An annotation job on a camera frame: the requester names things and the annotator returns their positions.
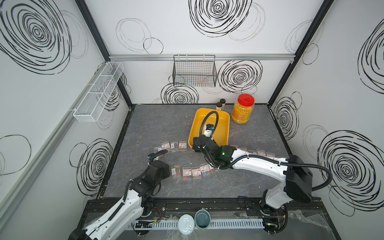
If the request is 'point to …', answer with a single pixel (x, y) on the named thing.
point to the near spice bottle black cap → (219, 104)
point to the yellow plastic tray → (222, 132)
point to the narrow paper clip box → (176, 171)
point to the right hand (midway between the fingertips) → (196, 141)
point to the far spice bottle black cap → (222, 100)
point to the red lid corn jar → (242, 111)
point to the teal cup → (202, 219)
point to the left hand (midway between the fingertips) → (167, 167)
